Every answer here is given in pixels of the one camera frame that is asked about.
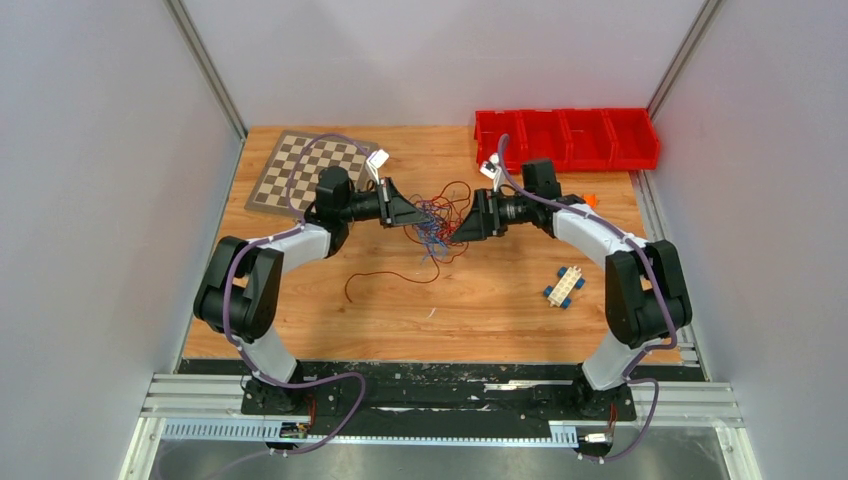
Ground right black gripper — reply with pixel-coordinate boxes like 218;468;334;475
451;188;536;242

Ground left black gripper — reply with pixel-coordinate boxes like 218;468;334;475
340;178;431;230

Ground red wire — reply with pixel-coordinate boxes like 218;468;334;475
344;181;474;305

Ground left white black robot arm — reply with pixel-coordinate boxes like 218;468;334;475
193;166;428;414

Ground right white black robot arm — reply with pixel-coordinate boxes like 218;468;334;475
451;158;693;418

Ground red bin far left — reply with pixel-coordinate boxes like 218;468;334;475
473;110;527;174

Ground red bin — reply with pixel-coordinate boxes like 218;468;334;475
563;109;614;171
604;108;660;171
473;110;527;174
519;109;570;173

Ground white blue toy block car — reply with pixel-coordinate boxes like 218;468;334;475
543;266;585;309

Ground orange plastic piece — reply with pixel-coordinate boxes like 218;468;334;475
581;194;598;209

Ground wooden chessboard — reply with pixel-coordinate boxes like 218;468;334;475
245;130;379;219

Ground red bin far right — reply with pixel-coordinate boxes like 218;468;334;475
604;108;660;171

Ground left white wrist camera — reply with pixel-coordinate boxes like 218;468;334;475
364;149;390;183

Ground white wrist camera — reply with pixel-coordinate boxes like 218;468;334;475
479;153;503;187
364;149;390;183

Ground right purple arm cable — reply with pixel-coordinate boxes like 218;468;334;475
496;133;680;463

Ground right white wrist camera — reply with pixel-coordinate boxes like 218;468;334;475
479;153;503;187

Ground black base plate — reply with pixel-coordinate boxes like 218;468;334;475
177;358;706;439

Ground aluminium frame rail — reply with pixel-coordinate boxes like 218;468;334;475
121;374;762;479

